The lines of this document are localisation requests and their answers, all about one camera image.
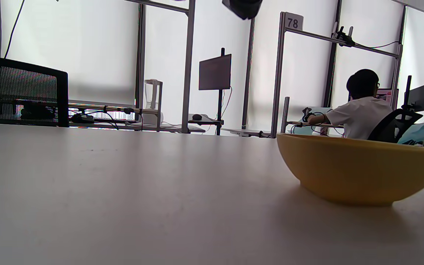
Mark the small yellow dish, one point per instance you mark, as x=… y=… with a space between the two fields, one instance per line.
x=359 y=173

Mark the black monitor on arm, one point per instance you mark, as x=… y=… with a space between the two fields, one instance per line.
x=418 y=97

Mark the black computer mouse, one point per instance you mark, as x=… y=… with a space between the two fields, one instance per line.
x=197 y=117

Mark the white desk with grey leg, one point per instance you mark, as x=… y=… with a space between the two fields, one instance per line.
x=153 y=128

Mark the dark monitor on stand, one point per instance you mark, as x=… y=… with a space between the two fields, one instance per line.
x=215 y=71

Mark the black mesh office chair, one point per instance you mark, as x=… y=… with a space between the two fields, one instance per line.
x=63 y=99

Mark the black armrest office chair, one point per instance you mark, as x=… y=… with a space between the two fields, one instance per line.
x=385 y=127

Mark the lit monitor screen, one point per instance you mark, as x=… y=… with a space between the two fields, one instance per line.
x=388 y=96

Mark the pile of blue plastic bags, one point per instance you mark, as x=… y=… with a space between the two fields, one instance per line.
x=414 y=132

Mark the plain aluminium frame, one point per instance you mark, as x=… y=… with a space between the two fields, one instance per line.
x=188 y=73

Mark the aluminium frame with number tag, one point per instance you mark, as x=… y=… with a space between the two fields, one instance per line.
x=279 y=73

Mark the aluminium rail with black clamps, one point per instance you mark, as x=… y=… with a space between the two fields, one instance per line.
x=87 y=107

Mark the black camera on frame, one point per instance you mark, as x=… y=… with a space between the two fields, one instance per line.
x=343 y=36

